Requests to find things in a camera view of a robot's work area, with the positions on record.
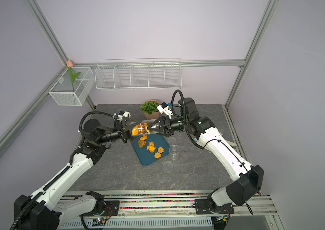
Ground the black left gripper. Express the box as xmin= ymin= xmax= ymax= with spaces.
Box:
xmin=97 ymin=117 xmax=145 ymax=144

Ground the clear jar lid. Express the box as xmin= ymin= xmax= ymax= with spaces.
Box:
xmin=167 ymin=137 xmax=177 ymax=145
xmin=162 ymin=162 xmax=174 ymax=173

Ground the clear cookie jar front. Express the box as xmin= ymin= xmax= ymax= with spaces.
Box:
xmin=130 ymin=122 xmax=152 ymax=137

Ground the clear cookie jar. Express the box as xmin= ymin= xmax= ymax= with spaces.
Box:
xmin=130 ymin=122 xmax=152 ymax=137
xmin=169 ymin=145 xmax=180 ymax=161

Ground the clear cookie jar back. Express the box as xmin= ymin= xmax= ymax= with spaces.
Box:
xmin=169 ymin=145 xmax=180 ymax=161

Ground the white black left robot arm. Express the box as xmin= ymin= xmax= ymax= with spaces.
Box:
xmin=10 ymin=112 xmax=139 ymax=230

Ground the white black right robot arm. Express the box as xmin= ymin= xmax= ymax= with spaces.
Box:
xmin=150 ymin=90 xmax=264 ymax=213

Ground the orange fish shaped cookie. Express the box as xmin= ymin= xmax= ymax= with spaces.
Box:
xmin=146 ymin=146 xmax=156 ymax=153

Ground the green plant in pot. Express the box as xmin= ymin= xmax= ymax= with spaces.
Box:
xmin=140 ymin=100 xmax=160 ymax=120

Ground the orange heart shaped cookie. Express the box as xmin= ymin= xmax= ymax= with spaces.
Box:
xmin=138 ymin=140 xmax=146 ymax=148

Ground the orange flower shaped cookie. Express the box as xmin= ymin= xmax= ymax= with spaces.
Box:
xmin=154 ymin=152 xmax=161 ymax=159

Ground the teal plastic tray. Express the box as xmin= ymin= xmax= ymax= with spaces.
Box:
xmin=132 ymin=135 xmax=170 ymax=166

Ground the beige gardening glove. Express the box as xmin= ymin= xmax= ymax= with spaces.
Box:
xmin=219 ymin=132 xmax=237 ymax=149

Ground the pink artificial tulip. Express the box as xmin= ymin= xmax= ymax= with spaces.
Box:
xmin=66 ymin=60 xmax=81 ymax=92

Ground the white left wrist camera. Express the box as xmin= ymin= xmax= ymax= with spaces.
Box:
xmin=113 ymin=111 xmax=131 ymax=120

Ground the white wire wall shelf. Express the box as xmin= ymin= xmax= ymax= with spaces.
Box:
xmin=94 ymin=58 xmax=182 ymax=90

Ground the white mesh wall basket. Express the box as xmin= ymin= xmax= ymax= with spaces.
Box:
xmin=49 ymin=67 xmax=95 ymax=106

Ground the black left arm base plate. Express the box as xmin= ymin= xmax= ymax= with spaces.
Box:
xmin=83 ymin=200 xmax=120 ymax=217

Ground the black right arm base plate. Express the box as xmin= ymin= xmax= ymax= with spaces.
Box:
xmin=192 ymin=198 xmax=234 ymax=215

